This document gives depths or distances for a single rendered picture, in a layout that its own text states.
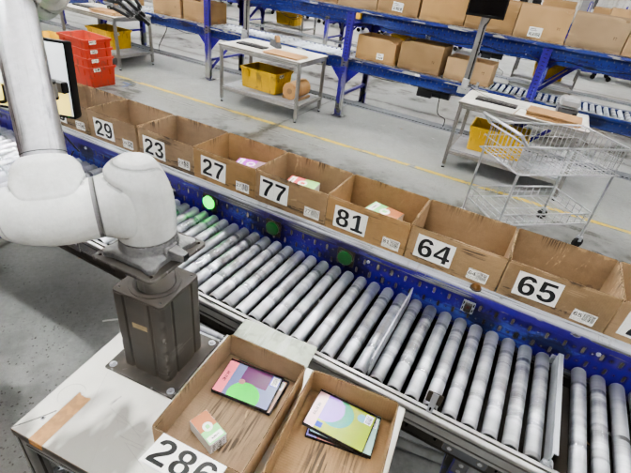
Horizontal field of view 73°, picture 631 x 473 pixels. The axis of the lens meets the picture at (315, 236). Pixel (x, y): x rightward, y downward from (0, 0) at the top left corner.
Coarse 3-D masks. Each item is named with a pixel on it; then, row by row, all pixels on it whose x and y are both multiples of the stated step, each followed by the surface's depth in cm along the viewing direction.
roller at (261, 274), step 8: (288, 248) 206; (280, 256) 200; (288, 256) 205; (272, 264) 194; (280, 264) 199; (256, 272) 188; (264, 272) 189; (248, 280) 183; (256, 280) 185; (240, 288) 178; (248, 288) 180; (232, 296) 173; (240, 296) 176; (232, 304) 171
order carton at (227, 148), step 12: (204, 144) 225; (216, 144) 234; (228, 144) 244; (240, 144) 240; (252, 144) 236; (264, 144) 232; (216, 156) 213; (228, 156) 248; (240, 156) 244; (252, 156) 240; (264, 156) 236; (276, 156) 232; (228, 168) 213; (240, 168) 209; (252, 168) 206; (216, 180) 221; (228, 180) 217; (240, 180) 213; (252, 180) 209; (240, 192) 217; (252, 192) 213
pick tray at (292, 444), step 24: (312, 384) 138; (336, 384) 134; (384, 408) 132; (288, 432) 124; (384, 432) 130; (288, 456) 120; (312, 456) 121; (336, 456) 122; (360, 456) 123; (384, 456) 118
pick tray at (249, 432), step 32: (224, 352) 143; (256, 352) 142; (192, 384) 129; (160, 416) 116; (192, 416) 127; (224, 416) 128; (256, 416) 130; (192, 448) 110; (224, 448) 120; (256, 448) 112
